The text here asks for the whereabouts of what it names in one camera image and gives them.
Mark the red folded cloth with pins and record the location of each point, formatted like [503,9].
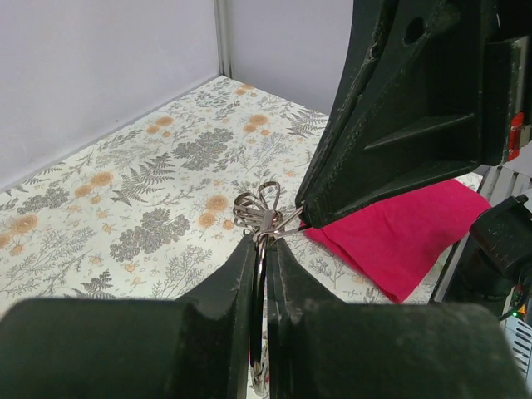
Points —
[396,242]

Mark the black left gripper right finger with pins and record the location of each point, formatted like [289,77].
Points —
[322,347]

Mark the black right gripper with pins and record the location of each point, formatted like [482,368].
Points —
[429,91]

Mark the large metal keyring with clips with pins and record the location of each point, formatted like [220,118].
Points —
[259,215]

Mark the floral patterned table mat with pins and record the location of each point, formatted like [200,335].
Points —
[147,213]

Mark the aluminium enclosure frame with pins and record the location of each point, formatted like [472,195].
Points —
[223,34]

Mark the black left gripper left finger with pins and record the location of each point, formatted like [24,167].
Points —
[196,346]

